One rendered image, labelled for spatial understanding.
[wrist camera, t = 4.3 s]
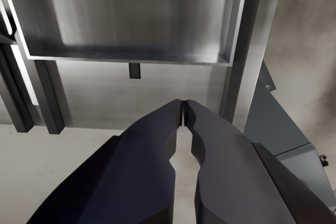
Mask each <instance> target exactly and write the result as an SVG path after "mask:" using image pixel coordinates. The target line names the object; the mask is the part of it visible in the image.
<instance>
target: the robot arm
mask: <svg viewBox="0 0 336 224"><path fill-rule="evenodd" d="M183 118H184V126H185V127H187V128H188V129H189V130H190V132H191V134H192V143H191V153H192V155H193V156H194V157H195V158H196V160H197V161H198V163H199V166H200V170H199V171H198V175H197V182H196V190H195V197H194V207H195V218H196V224H336V215H335V214H334V213H333V212H332V211H331V210H330V209H329V208H328V207H327V206H326V205H325V203H324V202H323V201H322V200H321V199H319V198H318V197H317V196H316V195H315V194H314V193H313V192H312V190H311V189H310V187H309V185H308V184H307V183H306V182H305V181H303V180H302V179H299V178H297V177H296V176H295V175H294V174H293V173H292V172H291V171H290V170H289V169H288V168H286V167H285V166H284V165H283V164H282V163H281V162H280V161H279V160H278V159H277V158H276V157H275V156H274V155H273V154H272V153H270V152H269V151H268V150H267V149H266V148H265V147H264V146H263V145H262V144H261V143H253V142H252V141H251V140H250V139H249V138H248V137H247V136H245V135H244V134H243V133H242V132H241V131H240V130H239V129H238V128H236V127H235V126H234V125H233V124H231V123H230V122H228V121H227V120H226V119H224V118H222V117H221V116H219V115H218V114H216V113H214V112H213V111H211V110H209V109H208V108H206V107H204V106H203V105H201V104H200V103H198V102H196V101H194V100H191V99H187V100H180V99H174V100H172V101H171V102H169V103H167V104H165V105H163V106H161V107H160V108H158V109H156V110H154V111H152V112H151V113H149V114H147V115H145V116H143V117H142V118H140V119H138V120H137V121H135V122H134V123H133V124H132V125H130V126H129V127H128V128H127V129H126V130H125V131H124V132H123V133H121V134H120V135H119V136H118V135H113V136H112V137H111V138H110V139H109V140H108V141H106V142H105V143H104V144H103V145H102V146H101V147H100V148H99V149H98V150H97V151H95V152H94V153H93V154H92V155H91V156H90V157H89V158H88V159H87V160H86V161H84V162H83V163H82V164H81V165H80V166H79V167H78V168H77V169H76V170H75V171H73V172H72V173H71V174H70V175H69V176H68V177H67V178H66V179H65V180H64V181H63V182H61V183H60V184H59V185H58V186H57V187H56V188H55V189H54V190H53V192H52V193H51V194H50V195H49V196H48V197H47V198H46V199H45V200H44V201H43V203H42V204H41V205H40V206H39V207H38V209H37V210H36V211H35V212H34V214H33V215H32V216H31V218H30V219H29V220H28V222H27V223H26V224H173V214H174V199H175V181H176V172H175V169H174V168H173V166H172V165H171V163H170V159H171V157H172V156H173V155H174V154H175V152H176V144H177V129H178V128H179V126H182V120H183Z"/></svg>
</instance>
